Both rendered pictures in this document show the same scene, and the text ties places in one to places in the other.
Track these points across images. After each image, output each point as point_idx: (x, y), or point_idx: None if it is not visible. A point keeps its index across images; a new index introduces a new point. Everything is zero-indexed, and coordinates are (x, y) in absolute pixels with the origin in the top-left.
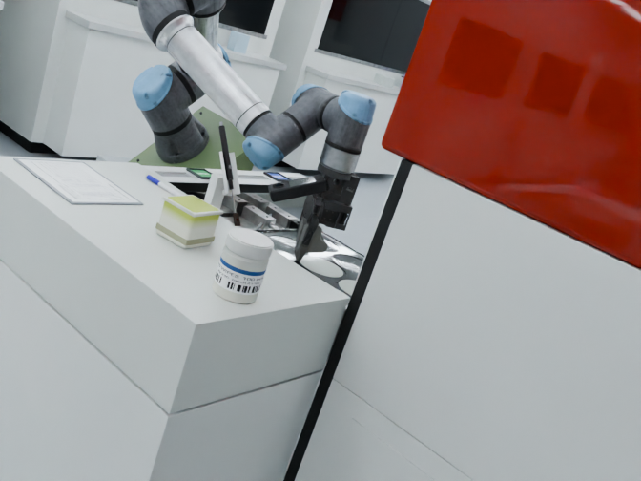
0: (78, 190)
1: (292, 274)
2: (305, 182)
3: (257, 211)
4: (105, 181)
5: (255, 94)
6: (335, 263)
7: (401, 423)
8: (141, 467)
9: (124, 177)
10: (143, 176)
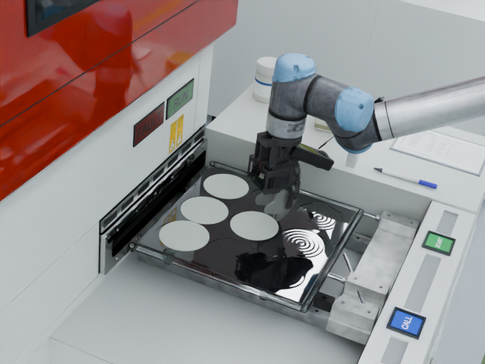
0: (424, 136)
1: (252, 130)
2: (301, 144)
3: (372, 282)
4: (435, 158)
5: (395, 100)
6: (245, 240)
7: None
8: None
9: (442, 176)
10: (443, 191)
